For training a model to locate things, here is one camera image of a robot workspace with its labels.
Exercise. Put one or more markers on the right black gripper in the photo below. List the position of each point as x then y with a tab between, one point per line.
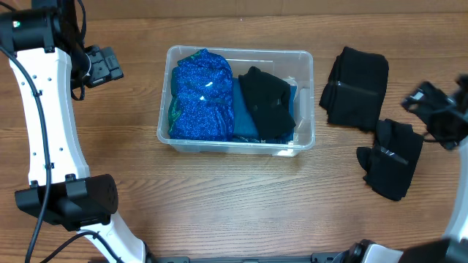
425	93

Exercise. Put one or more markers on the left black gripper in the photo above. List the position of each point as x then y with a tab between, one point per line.
105	64

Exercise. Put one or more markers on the black taped garment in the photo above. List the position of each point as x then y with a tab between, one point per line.
390	163

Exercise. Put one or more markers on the large black garment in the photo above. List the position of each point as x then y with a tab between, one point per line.
356	89

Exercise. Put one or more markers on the shiny blue sequin fabric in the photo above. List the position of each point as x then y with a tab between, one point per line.
201	107

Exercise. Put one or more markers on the blue denim jeans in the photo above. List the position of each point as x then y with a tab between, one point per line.
244	127

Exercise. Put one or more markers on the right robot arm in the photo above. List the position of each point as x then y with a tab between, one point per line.
452	247

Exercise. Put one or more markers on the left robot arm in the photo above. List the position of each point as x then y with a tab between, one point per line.
45	45

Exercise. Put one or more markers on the clear plastic storage bin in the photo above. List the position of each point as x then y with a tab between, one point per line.
294	66

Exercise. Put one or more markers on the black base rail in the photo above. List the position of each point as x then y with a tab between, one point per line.
323	257

